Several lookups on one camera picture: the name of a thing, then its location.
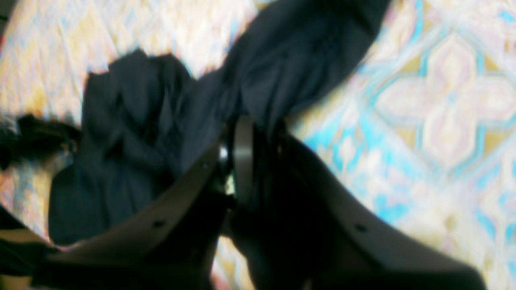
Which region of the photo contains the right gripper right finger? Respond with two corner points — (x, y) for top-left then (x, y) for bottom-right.
(255, 126), (485, 290)

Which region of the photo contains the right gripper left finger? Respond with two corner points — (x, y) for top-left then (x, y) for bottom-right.
(32, 116), (253, 290)

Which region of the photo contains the black t-shirt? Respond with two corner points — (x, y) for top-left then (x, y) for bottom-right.
(48, 0), (390, 246)

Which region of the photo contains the patterned colourful tablecloth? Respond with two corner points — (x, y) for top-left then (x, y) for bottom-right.
(1, 0), (515, 290)

